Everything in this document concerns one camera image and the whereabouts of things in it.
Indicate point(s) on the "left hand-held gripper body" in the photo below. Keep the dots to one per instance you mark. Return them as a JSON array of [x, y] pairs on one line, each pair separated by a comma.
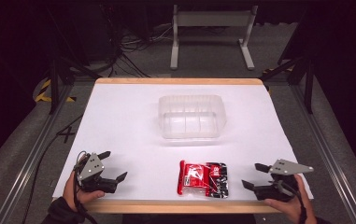
[[89, 169]]

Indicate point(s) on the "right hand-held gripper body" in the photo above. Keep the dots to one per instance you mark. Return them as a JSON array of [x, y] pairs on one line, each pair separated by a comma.
[[286, 168]]

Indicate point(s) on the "red snack packet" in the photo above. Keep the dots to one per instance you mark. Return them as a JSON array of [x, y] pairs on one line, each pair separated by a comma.
[[202, 179]]

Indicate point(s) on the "clear plastic container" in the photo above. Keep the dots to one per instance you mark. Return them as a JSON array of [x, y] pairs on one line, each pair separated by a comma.
[[192, 117]]

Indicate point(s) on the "person's left hand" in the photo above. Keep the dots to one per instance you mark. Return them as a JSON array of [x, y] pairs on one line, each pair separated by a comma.
[[80, 196]]

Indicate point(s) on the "person's right hand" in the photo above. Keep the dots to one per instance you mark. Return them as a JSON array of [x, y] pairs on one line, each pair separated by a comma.
[[292, 207]]

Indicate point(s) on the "black tape cross mark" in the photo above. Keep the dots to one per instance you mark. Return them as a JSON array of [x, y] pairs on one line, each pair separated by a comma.
[[66, 134]]

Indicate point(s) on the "yellow black hazard tape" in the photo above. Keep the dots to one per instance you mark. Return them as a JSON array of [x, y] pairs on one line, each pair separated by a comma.
[[43, 93]]

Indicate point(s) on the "black metal stand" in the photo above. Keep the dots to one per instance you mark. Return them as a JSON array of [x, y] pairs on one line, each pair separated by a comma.
[[308, 84], [54, 81]]

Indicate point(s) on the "aluminium floor rail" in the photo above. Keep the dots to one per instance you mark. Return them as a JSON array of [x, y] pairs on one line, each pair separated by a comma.
[[32, 158], [328, 155]]

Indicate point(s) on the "white metal stand frame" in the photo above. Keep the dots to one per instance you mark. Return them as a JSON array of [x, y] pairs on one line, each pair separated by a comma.
[[213, 19]]

